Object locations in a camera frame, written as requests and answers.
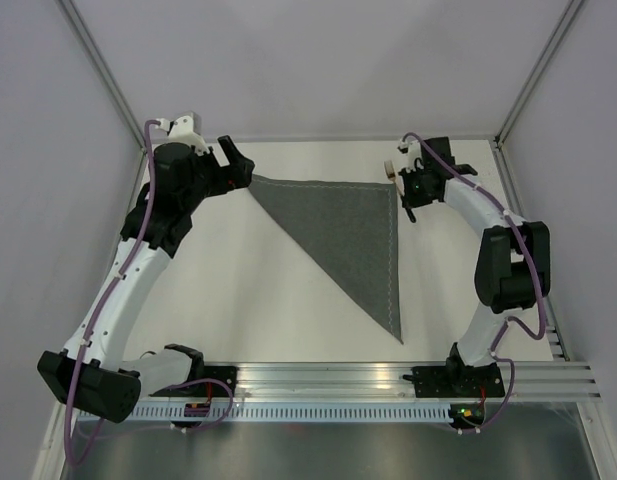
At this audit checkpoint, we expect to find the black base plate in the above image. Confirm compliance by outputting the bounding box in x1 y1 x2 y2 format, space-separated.
403 364 505 399
183 365 239 400

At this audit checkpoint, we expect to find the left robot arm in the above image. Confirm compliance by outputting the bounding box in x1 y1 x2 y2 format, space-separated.
37 136 255 423

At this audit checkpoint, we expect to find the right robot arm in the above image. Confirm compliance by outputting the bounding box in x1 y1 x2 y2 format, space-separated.
398 132 551 398

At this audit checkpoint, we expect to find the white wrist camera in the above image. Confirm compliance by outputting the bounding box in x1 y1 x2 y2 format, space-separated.
397 138 421 170
157 112 210 155

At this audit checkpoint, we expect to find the aluminium cage frame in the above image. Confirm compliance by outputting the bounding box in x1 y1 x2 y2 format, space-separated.
77 1 600 362

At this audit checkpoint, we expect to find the grey cloth napkin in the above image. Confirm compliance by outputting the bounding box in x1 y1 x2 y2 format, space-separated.
249 175 403 342

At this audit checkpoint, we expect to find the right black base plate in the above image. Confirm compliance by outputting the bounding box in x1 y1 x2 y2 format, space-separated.
403 364 505 399

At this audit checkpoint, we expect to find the gold fork black handle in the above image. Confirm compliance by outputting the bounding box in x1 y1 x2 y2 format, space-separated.
384 160 417 224

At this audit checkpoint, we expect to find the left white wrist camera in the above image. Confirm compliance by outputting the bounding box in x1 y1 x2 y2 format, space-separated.
157 112 210 155

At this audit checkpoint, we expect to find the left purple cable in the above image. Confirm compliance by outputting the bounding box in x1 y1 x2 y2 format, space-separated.
62 119 159 467

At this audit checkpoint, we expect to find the white slotted cable duct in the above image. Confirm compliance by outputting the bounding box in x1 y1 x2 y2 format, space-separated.
129 402 452 423

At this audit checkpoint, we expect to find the aluminium front rail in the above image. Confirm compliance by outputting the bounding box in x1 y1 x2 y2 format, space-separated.
235 361 601 402

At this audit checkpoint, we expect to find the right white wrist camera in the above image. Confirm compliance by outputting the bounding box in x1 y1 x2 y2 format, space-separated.
397 138 421 170

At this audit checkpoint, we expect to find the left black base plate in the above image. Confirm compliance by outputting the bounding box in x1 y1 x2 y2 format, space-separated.
183 365 239 400

